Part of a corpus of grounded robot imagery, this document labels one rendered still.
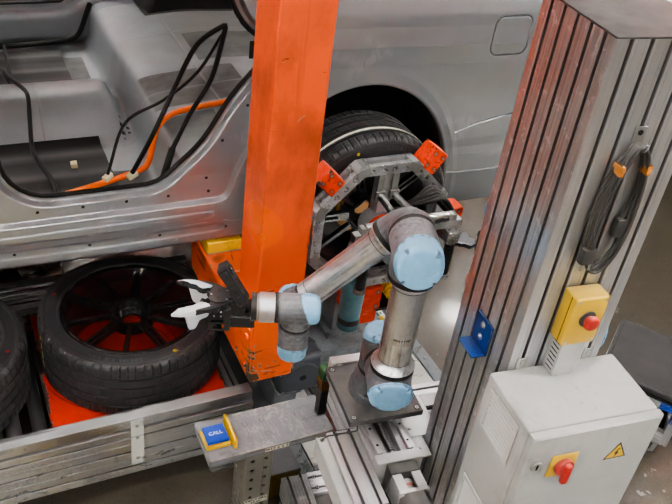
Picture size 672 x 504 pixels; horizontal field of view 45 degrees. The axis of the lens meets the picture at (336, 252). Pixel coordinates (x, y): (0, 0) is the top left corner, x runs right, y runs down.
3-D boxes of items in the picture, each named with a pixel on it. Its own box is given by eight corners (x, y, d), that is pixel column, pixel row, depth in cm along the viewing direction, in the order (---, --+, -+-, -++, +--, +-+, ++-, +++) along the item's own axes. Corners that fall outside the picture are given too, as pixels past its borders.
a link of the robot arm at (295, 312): (318, 334, 199) (322, 307, 194) (273, 332, 198) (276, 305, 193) (316, 313, 205) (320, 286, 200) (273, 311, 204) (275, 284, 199)
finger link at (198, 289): (175, 298, 203) (205, 311, 199) (176, 278, 200) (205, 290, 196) (184, 293, 205) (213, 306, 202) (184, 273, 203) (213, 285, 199)
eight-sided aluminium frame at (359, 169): (421, 265, 330) (448, 147, 298) (429, 275, 325) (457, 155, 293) (297, 288, 308) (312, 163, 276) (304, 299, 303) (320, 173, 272)
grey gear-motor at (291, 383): (279, 347, 354) (286, 283, 333) (318, 416, 324) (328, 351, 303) (239, 355, 346) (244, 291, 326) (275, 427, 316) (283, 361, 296)
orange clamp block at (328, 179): (337, 172, 285) (322, 158, 278) (346, 184, 279) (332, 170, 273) (322, 186, 285) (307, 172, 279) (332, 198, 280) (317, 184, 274)
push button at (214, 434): (222, 427, 264) (222, 422, 263) (229, 443, 259) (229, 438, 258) (201, 432, 261) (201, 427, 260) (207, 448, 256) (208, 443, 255)
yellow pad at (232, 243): (230, 229, 316) (230, 218, 313) (242, 249, 306) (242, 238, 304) (195, 234, 311) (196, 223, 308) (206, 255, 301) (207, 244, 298)
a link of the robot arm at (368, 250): (409, 180, 201) (265, 288, 218) (416, 205, 192) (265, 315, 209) (437, 209, 207) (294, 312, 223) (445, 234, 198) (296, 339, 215)
